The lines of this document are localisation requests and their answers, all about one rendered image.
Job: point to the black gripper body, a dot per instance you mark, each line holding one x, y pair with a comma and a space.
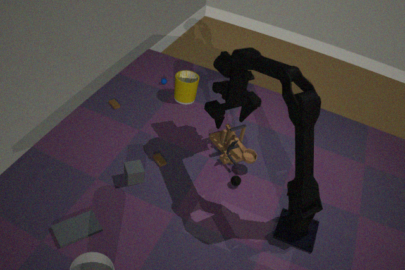
234, 98

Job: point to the white paper cup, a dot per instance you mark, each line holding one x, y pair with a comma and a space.
92, 261

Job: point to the yellow cup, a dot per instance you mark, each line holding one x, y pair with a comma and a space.
186, 83

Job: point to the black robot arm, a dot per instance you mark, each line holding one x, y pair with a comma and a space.
304, 110

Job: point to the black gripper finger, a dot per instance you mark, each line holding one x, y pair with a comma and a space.
245, 112
219, 121

